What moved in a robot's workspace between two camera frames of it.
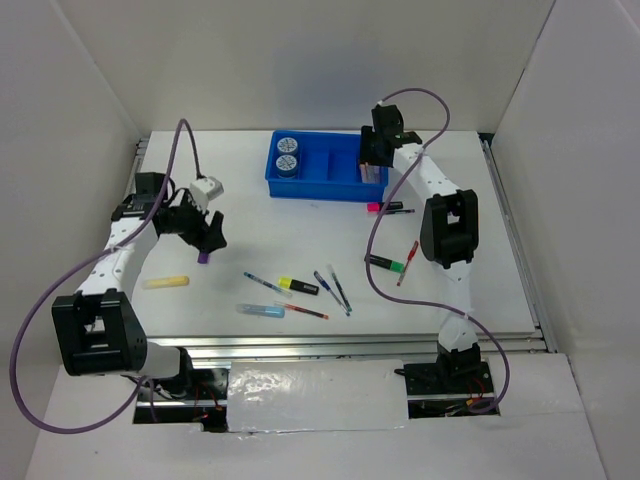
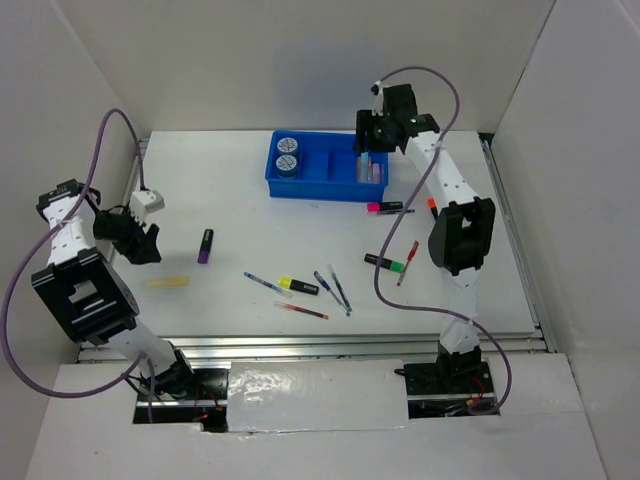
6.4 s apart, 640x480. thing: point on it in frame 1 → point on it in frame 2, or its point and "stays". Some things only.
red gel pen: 303,310 stays
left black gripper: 203,239 → 146,251
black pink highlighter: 375,207 stays
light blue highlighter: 262,310 → 364,167
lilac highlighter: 370,174 stays
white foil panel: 317,395 stays
